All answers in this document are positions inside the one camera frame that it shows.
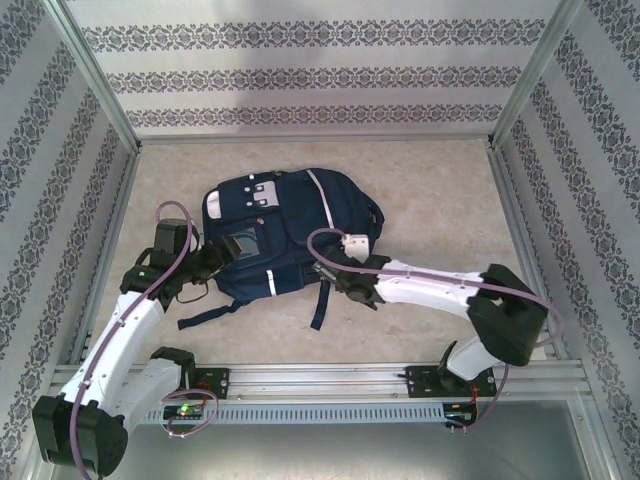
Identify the left thin black cable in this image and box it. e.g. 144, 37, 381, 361
174, 279, 211, 305

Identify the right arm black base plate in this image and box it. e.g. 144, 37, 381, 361
405, 364, 499, 399

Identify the aluminium mounting rail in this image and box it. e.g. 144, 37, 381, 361
47, 363, 586, 401

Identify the grey metal sheet panel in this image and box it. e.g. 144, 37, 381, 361
114, 422, 601, 480

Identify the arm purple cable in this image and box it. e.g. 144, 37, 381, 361
69, 199, 221, 476
305, 227, 560, 431

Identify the left small circuit board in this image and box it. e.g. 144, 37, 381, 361
163, 405, 205, 420

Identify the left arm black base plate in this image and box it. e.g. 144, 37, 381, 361
174, 367, 232, 400

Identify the aluminium side rail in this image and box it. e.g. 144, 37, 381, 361
487, 142, 569, 360
69, 148, 142, 364

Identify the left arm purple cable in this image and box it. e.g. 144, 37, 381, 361
69, 199, 221, 476

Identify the navy blue backpack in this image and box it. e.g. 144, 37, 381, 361
178, 168, 386, 331

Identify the aluminium back rail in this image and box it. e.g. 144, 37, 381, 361
138, 133, 494, 147

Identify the grey slotted cable duct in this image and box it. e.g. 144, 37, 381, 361
139, 403, 446, 425

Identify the aluminium frame post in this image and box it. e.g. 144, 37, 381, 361
492, 0, 584, 146
44, 0, 141, 151

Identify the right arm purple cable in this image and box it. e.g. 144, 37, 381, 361
305, 227, 560, 431

